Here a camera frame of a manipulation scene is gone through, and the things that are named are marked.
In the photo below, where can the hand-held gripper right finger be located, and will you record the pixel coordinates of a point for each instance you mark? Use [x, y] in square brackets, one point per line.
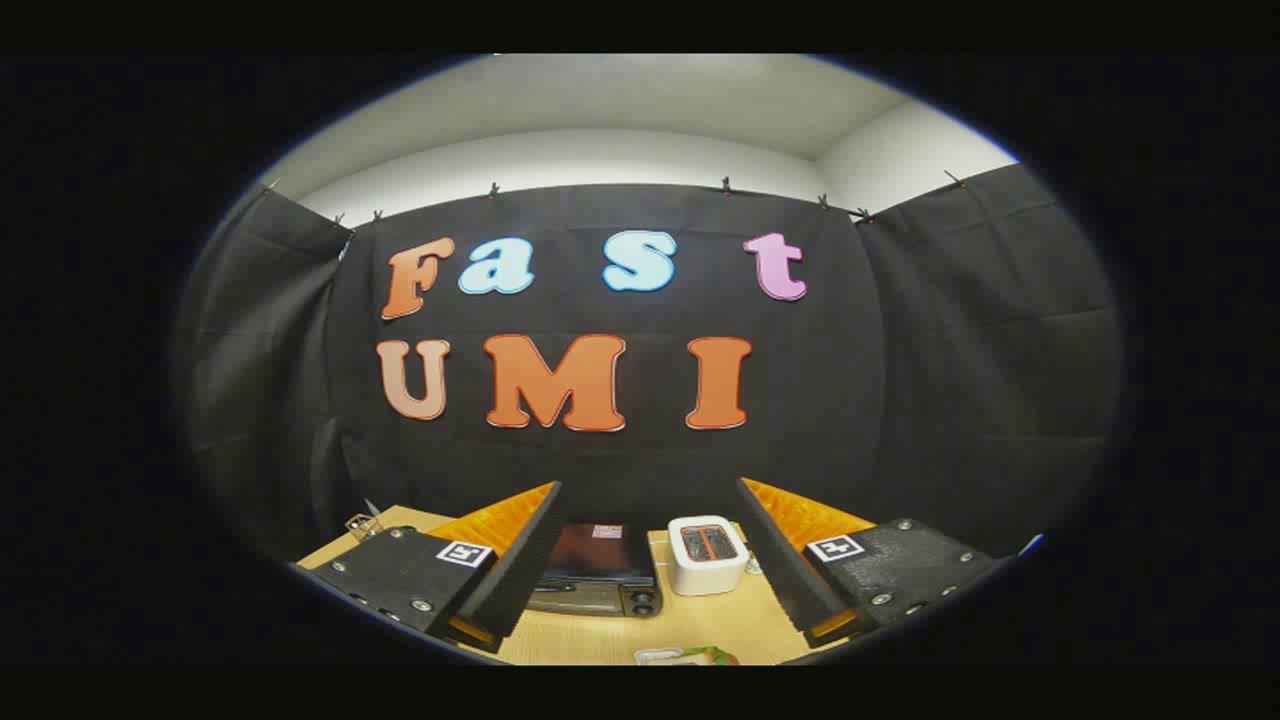
[785, 570]

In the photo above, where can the white toaster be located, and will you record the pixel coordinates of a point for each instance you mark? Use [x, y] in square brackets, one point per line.
[705, 575]

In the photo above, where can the sandwich with green lettuce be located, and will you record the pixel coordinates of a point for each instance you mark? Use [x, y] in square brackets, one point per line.
[712, 657]

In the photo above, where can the black toaster oven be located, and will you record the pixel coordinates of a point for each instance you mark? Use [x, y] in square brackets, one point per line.
[600, 555]

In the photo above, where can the white rectangular tray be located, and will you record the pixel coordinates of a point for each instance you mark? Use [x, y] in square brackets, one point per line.
[655, 657]

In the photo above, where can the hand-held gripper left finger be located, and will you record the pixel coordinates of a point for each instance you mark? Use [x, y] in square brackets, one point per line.
[520, 570]

